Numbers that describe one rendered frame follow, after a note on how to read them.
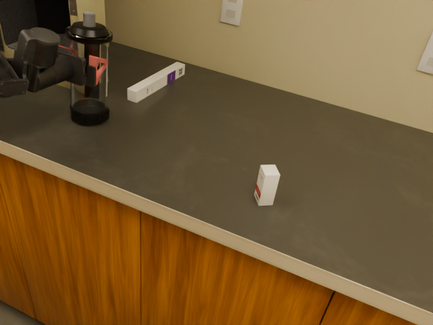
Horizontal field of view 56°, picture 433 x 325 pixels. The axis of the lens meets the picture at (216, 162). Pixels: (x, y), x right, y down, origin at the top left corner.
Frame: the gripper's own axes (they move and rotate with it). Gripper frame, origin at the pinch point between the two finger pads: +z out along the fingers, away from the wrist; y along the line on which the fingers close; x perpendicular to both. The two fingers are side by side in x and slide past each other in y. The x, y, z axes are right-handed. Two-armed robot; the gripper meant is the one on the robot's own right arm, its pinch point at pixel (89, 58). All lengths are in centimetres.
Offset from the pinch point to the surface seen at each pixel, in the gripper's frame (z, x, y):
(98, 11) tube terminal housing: 16.4, -7.0, 9.4
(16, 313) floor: -5, 112, 31
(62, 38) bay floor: 25.1, 7.3, 29.6
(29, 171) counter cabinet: -16.0, 27.6, 5.9
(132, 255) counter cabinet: -15, 41, -25
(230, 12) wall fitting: 50, -8, -17
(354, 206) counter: 1, 15, -71
